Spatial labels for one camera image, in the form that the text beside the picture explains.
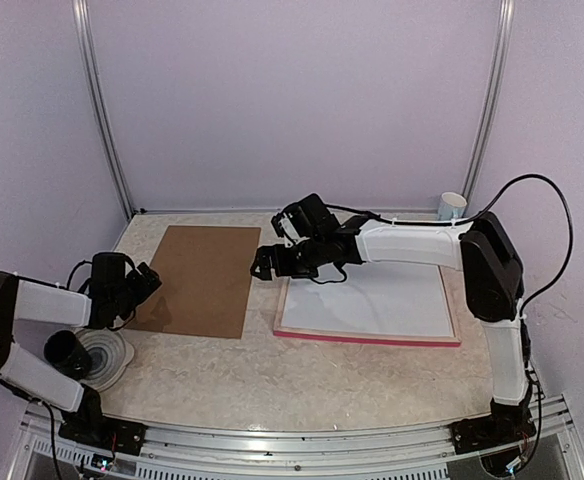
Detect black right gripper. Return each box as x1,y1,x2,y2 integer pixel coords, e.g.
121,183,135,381
250,234,326,280

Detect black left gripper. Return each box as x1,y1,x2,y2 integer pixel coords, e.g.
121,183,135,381
111,262,160,320

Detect white paper sheets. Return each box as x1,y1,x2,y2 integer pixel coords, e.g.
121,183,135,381
280,263,454,339

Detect brown backing board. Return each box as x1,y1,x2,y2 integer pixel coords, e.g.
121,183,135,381
129,226,261,339

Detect pink wooden picture frame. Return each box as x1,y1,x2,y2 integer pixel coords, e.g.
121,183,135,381
272,262,462,350

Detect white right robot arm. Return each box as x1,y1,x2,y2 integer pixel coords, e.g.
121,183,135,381
250,193,531,444

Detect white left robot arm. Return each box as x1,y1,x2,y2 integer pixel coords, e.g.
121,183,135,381
0,252,161,445

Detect black cup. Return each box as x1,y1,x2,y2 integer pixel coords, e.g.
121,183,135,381
44,330,92,380

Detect light blue mug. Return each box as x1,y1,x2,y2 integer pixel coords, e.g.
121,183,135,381
437,192,467,221

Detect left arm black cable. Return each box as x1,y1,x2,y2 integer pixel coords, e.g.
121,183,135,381
64,257,138,301

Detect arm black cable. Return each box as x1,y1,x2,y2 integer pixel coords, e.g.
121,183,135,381
321,173,576,311
64,257,138,301

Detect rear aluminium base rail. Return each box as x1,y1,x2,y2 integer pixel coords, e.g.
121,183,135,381
131,204,441,216

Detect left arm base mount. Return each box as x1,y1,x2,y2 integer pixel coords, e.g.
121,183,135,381
59,386,148,456

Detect front aluminium rail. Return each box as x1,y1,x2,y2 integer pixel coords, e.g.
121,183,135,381
6,394,584,480

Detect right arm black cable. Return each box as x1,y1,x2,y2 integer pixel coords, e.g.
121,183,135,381
321,173,576,311

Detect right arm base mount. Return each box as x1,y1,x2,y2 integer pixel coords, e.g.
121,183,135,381
449,396,537,455

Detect left aluminium corner post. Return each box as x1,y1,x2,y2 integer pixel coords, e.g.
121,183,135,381
72,0,136,221

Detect aluminium corner post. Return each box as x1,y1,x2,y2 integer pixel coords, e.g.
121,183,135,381
72,0,136,221
462,0,516,202

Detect right aluminium corner post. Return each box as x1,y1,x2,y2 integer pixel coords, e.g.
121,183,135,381
462,0,516,202

